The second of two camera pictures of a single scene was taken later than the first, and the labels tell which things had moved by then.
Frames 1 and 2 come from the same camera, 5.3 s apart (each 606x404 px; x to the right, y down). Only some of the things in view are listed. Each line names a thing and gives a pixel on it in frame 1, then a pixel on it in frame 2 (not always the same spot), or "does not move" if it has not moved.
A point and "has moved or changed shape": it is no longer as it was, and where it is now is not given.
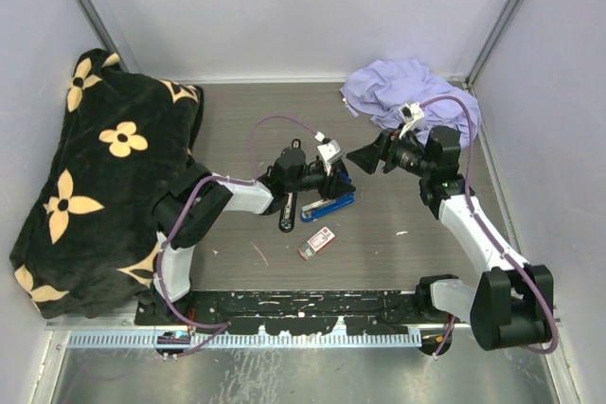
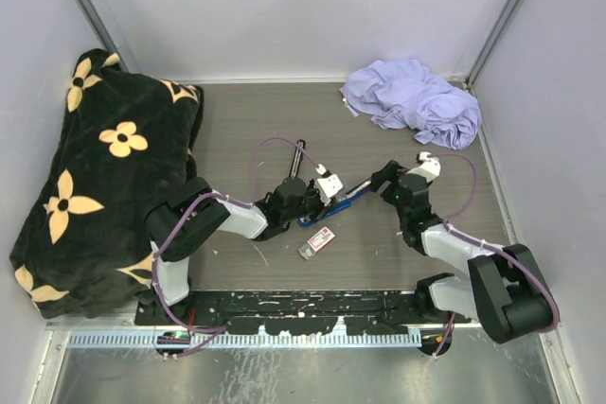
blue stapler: (317, 209) has moved or changed shape
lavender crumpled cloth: (383, 86) does not move
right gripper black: (367, 157) to (390, 172)
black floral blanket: (86, 243) does not move
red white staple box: (316, 242) does not move
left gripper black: (337, 185) to (321, 207)
